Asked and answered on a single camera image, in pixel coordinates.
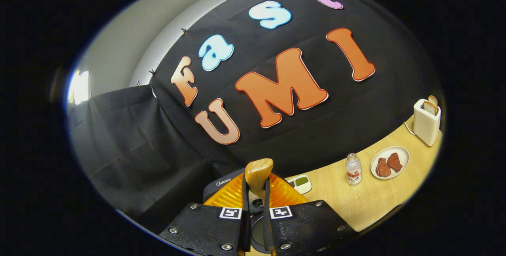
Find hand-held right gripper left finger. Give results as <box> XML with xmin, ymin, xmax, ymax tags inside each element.
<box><xmin>158</xmin><ymin>172</ymin><xmax>250</xmax><ymax>256</ymax></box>

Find wooden spoon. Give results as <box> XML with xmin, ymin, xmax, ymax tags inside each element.
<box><xmin>244</xmin><ymin>158</ymin><xmax>274</xmax><ymax>202</ymax></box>

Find white toaster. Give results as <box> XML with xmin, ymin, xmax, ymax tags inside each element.
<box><xmin>413</xmin><ymin>98</ymin><xmax>442</xmax><ymax>147</ymax></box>

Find ceiling light panel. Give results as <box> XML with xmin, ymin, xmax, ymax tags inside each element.
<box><xmin>68</xmin><ymin>70</ymin><xmax>90</xmax><ymax>105</ymax></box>

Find clear plastic drink bottle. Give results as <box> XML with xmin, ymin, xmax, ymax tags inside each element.
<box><xmin>345</xmin><ymin>153</ymin><xmax>362</xmax><ymax>186</ymax></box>

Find white round plate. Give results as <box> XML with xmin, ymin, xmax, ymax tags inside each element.
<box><xmin>370</xmin><ymin>146</ymin><xmax>410</xmax><ymax>181</ymax></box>

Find grey rice cooker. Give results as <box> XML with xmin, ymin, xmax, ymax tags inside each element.
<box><xmin>203</xmin><ymin>167</ymin><xmax>291</xmax><ymax>254</ymax></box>

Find brown meat piece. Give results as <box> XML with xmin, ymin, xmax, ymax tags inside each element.
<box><xmin>387</xmin><ymin>152</ymin><xmax>403</xmax><ymax>172</ymax></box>
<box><xmin>376</xmin><ymin>158</ymin><xmax>392</xmax><ymax>177</ymax></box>

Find black backdrop cloth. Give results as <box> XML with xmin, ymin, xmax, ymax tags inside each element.
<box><xmin>67</xmin><ymin>0</ymin><xmax>443</xmax><ymax>231</ymax></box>

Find small white seasoning dish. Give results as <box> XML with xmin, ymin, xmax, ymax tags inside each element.
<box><xmin>287</xmin><ymin>175</ymin><xmax>312</xmax><ymax>195</ymax></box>

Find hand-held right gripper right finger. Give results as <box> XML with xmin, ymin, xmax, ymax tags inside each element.
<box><xmin>263</xmin><ymin>172</ymin><xmax>358</xmax><ymax>254</ymax></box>

